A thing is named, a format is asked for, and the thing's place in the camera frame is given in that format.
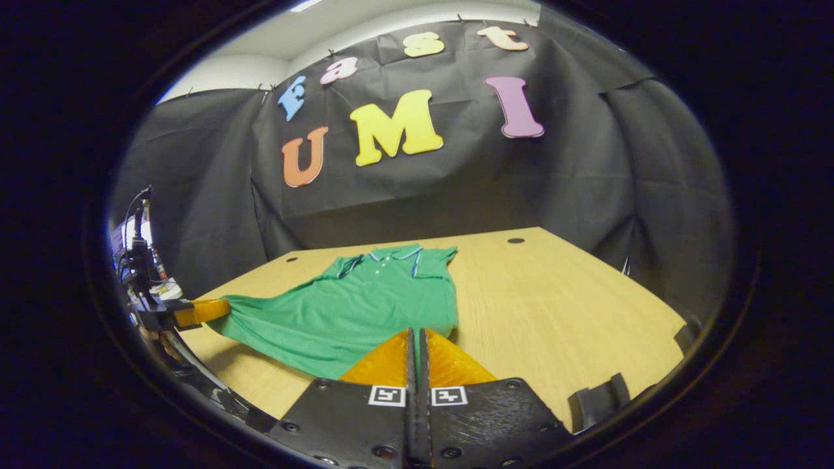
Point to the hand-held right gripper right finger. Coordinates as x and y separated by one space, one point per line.
488 423

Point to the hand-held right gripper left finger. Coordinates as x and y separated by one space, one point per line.
352 423

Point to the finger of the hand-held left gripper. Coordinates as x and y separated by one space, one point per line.
202 311

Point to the green T-shirt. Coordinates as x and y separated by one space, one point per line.
352 306

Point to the black table edge clamp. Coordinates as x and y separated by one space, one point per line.
599 398
687 335

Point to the black backdrop cloth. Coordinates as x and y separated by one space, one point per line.
456 182

